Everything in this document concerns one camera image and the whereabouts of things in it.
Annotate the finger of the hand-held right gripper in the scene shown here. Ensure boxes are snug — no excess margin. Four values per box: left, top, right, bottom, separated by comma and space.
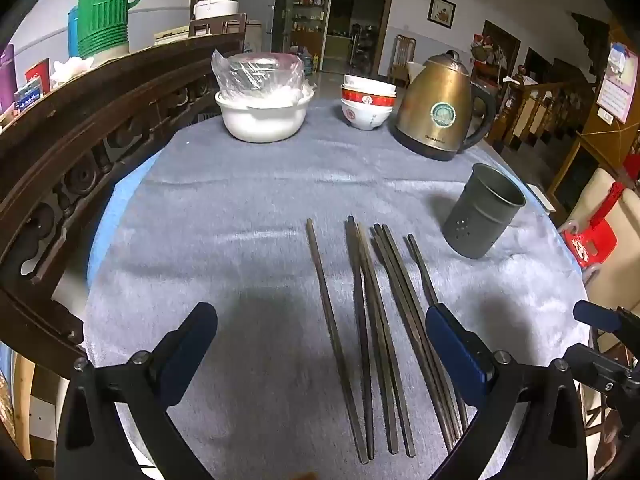
572, 300, 640, 335
562, 342, 640, 397

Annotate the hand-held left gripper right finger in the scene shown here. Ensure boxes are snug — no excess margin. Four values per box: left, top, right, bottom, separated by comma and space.
425, 302, 588, 480

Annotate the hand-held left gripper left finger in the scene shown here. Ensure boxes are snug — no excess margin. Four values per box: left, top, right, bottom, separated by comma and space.
54, 301, 219, 480

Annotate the grey chopstick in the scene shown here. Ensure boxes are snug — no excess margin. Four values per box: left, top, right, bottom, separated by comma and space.
356, 222, 416, 458

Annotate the grey metal chopstick holder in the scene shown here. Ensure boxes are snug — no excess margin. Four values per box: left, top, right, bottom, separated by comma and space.
442, 162, 527, 260

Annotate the red plastic stool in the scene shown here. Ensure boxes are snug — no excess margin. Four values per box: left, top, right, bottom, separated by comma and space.
559, 182, 627, 269

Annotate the grey tablecloth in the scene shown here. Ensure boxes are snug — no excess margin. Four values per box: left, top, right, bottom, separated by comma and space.
87, 95, 588, 480

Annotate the small white box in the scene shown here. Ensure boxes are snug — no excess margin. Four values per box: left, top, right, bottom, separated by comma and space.
525, 183, 561, 212

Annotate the blue table cover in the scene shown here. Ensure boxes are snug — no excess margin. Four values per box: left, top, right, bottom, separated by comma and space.
86, 162, 166, 281

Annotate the wooden stair railing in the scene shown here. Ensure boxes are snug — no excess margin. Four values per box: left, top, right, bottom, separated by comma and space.
487, 66, 601, 153

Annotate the dark carved wooden railing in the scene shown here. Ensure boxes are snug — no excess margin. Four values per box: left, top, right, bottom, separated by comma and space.
0, 32, 246, 376

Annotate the large white basin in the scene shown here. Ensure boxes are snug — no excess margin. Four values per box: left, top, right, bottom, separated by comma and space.
215, 87, 315, 143

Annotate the gold electric kettle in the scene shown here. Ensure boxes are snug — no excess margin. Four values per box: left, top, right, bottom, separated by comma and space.
389, 50, 497, 162

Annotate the red band white bowl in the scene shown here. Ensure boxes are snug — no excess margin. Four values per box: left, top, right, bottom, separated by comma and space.
340, 85, 396, 111

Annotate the blue box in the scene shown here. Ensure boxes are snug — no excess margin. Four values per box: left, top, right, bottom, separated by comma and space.
14, 77, 44, 110

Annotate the white plastic bag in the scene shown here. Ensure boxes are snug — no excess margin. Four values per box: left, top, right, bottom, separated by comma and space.
50, 56, 95, 89

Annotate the wooden chair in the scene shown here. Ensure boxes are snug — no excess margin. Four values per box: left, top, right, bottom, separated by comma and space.
387, 34, 418, 87

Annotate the blue water bottle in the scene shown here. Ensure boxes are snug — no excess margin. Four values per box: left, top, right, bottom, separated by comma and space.
291, 45, 321, 77

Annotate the red box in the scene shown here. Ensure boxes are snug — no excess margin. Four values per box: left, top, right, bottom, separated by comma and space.
25, 57, 51, 95

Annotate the purple box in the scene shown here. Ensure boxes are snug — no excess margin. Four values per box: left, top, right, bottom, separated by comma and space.
0, 44, 17, 112

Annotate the green thermos jug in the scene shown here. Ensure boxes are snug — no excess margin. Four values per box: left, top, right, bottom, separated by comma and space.
77, 0, 149, 58

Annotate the shelf cabinet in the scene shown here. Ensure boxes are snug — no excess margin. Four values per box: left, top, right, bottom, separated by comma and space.
289, 0, 332, 70

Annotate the wall calendar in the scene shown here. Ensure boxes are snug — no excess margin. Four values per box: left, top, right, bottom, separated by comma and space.
596, 42, 640, 124

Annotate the white pot with handle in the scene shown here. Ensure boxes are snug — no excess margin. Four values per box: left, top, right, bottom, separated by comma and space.
194, 0, 240, 22

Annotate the framed wall picture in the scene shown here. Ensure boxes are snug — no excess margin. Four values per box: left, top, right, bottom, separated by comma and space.
427, 0, 457, 29

